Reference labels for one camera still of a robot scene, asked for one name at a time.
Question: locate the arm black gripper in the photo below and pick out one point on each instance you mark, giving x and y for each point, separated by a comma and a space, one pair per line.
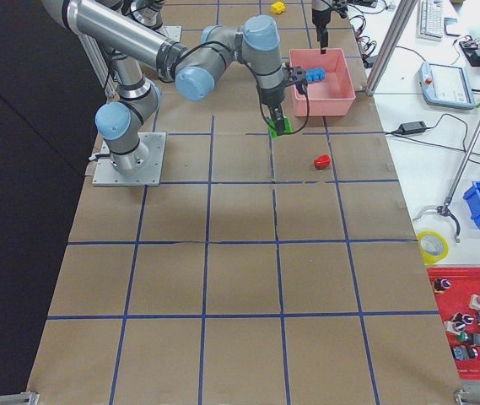
272, 98

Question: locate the blue three-stud toy block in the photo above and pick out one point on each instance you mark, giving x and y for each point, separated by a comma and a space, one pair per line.
315, 75

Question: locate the yellow two-stud toy block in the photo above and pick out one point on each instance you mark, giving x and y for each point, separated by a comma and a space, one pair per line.
278, 7

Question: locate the red one-stud toy block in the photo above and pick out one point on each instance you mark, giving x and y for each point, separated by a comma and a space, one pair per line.
322, 161

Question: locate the pink plastic box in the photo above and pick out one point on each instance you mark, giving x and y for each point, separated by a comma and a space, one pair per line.
332, 97

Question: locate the black power adapter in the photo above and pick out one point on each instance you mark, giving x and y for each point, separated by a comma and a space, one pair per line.
410, 128

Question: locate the teach pendant tablet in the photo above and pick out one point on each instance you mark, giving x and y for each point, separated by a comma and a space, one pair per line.
446, 86

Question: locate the white keyboard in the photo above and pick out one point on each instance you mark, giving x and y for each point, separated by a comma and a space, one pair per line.
430, 20

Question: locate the yellow tape roll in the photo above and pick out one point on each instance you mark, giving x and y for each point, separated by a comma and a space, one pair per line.
433, 247

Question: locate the aluminium profile post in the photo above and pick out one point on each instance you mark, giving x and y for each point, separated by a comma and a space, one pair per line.
398, 24

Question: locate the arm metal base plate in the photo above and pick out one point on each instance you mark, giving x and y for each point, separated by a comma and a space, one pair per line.
142, 167
172, 32

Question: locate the green handled grabber tool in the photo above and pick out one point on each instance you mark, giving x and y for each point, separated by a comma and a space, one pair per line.
443, 210

